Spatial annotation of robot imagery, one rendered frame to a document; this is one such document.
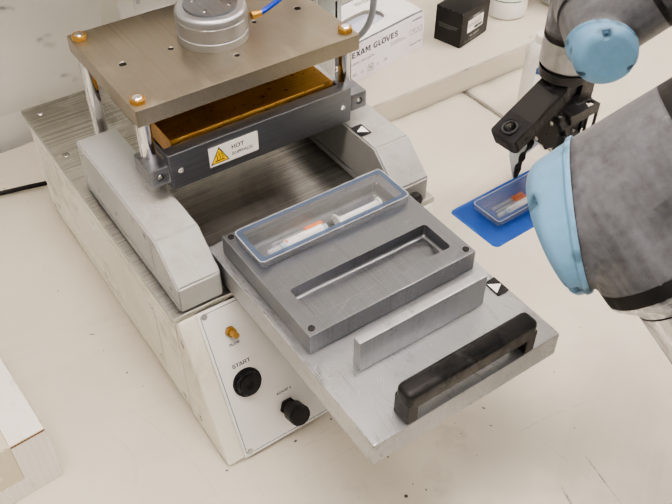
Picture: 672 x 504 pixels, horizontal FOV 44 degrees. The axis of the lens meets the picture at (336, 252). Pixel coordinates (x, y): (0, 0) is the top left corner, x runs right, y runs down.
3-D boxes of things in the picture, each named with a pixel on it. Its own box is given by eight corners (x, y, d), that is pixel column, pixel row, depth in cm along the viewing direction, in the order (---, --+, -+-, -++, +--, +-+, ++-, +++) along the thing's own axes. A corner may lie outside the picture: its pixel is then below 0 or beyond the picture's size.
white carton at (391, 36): (286, 68, 145) (284, 30, 140) (375, 23, 157) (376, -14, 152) (334, 95, 139) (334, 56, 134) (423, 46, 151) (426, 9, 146)
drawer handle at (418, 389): (392, 410, 72) (394, 382, 69) (518, 336, 78) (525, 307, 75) (406, 426, 71) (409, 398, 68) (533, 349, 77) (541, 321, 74)
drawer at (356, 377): (210, 272, 89) (202, 218, 84) (373, 198, 98) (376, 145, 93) (372, 471, 72) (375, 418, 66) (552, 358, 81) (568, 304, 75)
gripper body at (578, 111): (593, 138, 120) (612, 65, 112) (552, 159, 116) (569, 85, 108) (553, 114, 124) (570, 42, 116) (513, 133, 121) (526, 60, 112)
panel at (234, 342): (244, 458, 93) (194, 314, 86) (448, 342, 105) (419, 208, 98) (252, 465, 91) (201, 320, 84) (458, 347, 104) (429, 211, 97)
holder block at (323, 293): (223, 253, 86) (221, 234, 84) (377, 184, 94) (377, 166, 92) (310, 354, 76) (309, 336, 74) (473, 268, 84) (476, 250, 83)
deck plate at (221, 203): (21, 115, 112) (19, 109, 112) (243, 42, 127) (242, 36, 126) (173, 325, 85) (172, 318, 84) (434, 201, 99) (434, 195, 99)
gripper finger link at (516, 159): (536, 167, 130) (560, 128, 122) (509, 181, 127) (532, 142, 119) (524, 153, 131) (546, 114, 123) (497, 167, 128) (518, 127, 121)
